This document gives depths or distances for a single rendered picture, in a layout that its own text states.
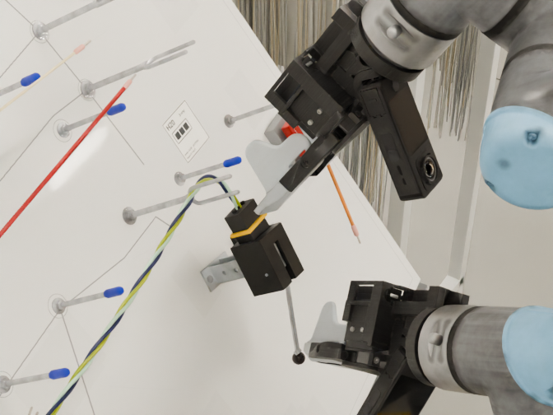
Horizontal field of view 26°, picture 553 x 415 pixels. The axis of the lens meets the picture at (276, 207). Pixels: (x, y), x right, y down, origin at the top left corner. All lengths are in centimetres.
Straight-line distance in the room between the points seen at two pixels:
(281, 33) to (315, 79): 95
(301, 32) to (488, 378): 103
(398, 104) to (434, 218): 186
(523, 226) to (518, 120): 206
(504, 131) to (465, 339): 22
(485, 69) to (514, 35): 127
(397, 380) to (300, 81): 28
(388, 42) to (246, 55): 40
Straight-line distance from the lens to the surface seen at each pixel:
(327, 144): 104
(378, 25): 98
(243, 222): 117
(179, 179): 122
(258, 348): 127
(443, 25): 97
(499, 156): 84
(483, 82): 225
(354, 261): 143
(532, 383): 95
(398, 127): 103
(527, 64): 90
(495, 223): 290
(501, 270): 279
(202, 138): 127
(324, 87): 103
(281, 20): 196
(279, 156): 107
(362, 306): 113
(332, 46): 103
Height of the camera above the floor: 198
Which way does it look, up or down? 43 degrees down
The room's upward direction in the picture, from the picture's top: straight up
